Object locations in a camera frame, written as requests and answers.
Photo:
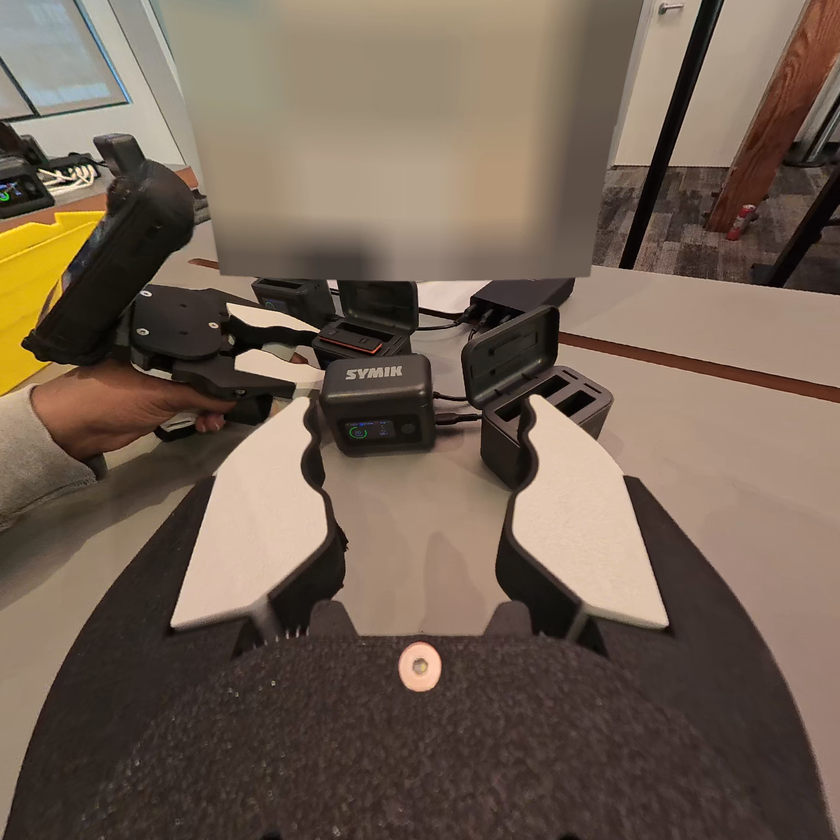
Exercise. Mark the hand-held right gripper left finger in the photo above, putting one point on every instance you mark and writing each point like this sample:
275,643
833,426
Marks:
256,525

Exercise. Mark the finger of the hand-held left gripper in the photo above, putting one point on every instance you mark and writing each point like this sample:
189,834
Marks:
269,320
275,371

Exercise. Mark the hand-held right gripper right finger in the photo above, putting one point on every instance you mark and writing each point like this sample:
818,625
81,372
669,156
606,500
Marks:
584,525

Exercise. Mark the yellow plastic bin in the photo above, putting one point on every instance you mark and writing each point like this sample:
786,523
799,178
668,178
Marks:
26,295

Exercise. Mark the person's left forearm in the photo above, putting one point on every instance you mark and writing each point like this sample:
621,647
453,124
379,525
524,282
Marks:
33,459

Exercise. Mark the person's left hand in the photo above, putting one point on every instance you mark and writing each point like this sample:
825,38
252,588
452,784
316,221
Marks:
111,407

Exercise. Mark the brown edged table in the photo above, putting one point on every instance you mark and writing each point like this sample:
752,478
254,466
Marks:
79,203

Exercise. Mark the red striped black battery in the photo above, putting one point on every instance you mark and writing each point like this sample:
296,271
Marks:
351,340

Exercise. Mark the black power adapter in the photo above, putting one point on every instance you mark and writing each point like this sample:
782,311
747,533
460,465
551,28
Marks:
121,154

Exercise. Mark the white stand base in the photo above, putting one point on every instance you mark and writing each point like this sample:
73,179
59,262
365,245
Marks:
446,294

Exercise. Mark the black power hub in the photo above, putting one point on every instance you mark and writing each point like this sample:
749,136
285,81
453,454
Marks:
525,295

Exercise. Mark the red fire extinguisher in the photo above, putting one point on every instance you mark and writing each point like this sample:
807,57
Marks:
741,223

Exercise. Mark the black stand pole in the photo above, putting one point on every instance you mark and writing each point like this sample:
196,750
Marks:
800,236
669,131

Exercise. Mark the wooden post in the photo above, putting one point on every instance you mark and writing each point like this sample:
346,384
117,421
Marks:
768,118

